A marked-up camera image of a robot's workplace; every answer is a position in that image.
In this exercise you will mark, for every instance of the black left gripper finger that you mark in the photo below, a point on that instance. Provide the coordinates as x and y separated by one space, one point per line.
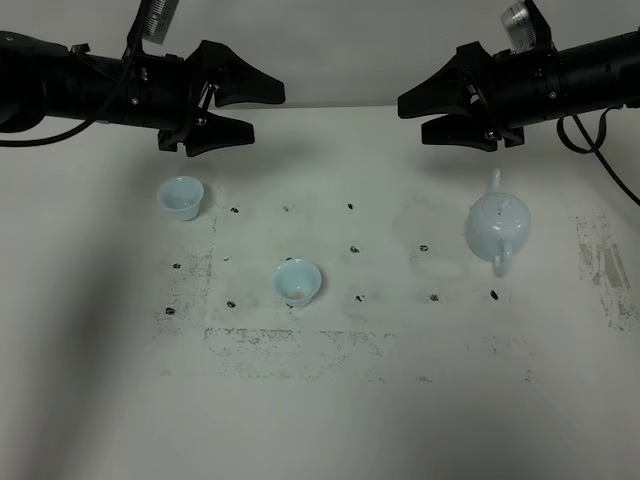
211 132
233 80

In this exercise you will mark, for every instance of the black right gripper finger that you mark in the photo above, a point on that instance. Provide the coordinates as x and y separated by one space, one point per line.
450 89
462 131

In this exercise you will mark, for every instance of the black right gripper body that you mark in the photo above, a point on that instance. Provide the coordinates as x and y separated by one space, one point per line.
516 90

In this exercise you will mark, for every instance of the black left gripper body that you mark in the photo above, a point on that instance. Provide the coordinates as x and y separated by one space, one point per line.
165 94

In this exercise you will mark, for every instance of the light blue porcelain teapot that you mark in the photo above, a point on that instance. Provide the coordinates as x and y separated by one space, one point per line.
497 226

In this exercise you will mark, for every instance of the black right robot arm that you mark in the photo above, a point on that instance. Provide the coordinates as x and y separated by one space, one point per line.
595 76

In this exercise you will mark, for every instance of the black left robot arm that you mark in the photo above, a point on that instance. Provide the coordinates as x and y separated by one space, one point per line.
43 79

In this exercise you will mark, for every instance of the far light blue teacup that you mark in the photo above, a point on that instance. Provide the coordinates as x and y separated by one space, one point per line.
181 196

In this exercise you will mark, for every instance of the light blue teacup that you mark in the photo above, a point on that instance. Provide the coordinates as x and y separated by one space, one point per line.
296 281
181 196

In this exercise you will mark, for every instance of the near light blue teacup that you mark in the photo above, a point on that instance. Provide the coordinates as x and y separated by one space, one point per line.
296 281

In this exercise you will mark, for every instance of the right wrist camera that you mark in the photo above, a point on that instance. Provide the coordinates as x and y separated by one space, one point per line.
526 28

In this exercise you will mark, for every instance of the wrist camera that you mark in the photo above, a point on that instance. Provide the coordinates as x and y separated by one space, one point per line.
158 20
526 28

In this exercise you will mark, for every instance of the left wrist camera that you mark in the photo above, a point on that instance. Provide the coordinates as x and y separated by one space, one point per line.
158 20

